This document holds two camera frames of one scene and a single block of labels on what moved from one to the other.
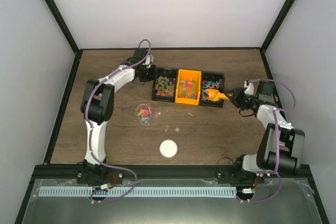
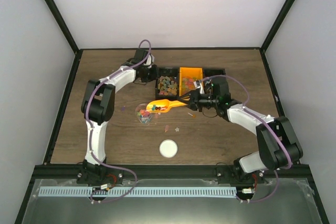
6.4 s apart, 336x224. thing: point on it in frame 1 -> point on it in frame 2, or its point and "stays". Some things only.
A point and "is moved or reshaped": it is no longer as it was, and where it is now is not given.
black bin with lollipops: (211, 80) is moved or reshaped
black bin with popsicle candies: (164, 84) stays
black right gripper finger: (234, 91) -> (191, 94)
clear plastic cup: (144, 112) stays
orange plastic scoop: (213, 95) is moved or reshaped
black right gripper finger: (233, 100) -> (189, 105)
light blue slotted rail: (136, 192) stays
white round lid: (168, 148) stays
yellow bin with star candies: (188, 87) is moved or reshaped
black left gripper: (153, 75) stays
